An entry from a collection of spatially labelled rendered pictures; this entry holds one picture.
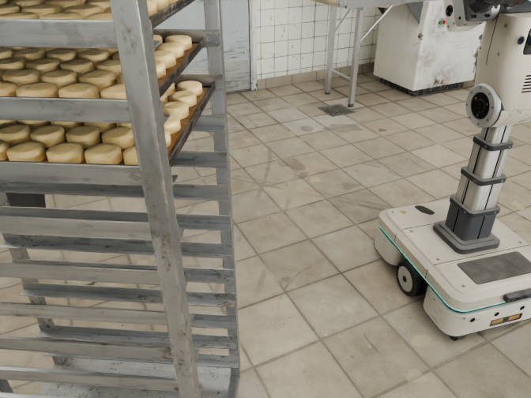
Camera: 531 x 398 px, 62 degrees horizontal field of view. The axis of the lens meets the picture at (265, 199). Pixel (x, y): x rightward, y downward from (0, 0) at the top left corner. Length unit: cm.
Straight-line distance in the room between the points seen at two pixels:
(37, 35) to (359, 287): 178
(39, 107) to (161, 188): 18
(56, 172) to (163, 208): 16
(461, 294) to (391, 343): 34
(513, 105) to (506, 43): 22
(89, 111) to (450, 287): 153
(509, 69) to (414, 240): 78
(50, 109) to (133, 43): 16
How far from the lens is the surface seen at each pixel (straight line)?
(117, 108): 58
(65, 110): 61
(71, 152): 68
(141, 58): 51
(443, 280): 187
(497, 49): 171
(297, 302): 201
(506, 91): 172
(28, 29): 59
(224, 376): 158
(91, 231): 69
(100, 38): 56
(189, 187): 110
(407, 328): 199
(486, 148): 185
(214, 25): 95
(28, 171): 68
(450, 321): 190
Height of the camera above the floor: 142
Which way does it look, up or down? 32 degrees down
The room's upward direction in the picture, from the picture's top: straight up
